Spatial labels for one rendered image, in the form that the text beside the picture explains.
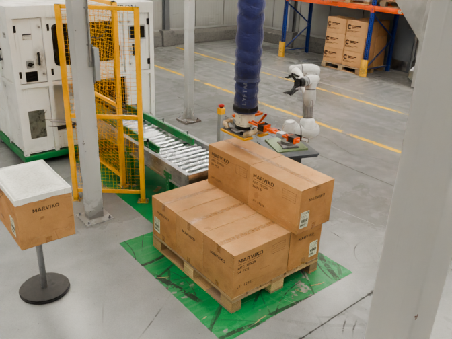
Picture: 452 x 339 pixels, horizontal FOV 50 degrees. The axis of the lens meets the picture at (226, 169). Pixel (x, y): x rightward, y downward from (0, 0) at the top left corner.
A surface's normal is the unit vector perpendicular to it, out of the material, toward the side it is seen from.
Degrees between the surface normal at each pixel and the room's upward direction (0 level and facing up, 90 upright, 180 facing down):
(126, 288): 0
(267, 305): 0
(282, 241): 90
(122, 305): 0
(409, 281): 90
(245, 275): 90
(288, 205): 90
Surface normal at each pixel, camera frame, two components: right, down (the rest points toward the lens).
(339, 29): -0.77, 0.26
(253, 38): 0.20, 0.22
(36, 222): 0.62, 0.34
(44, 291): 0.04, -0.91
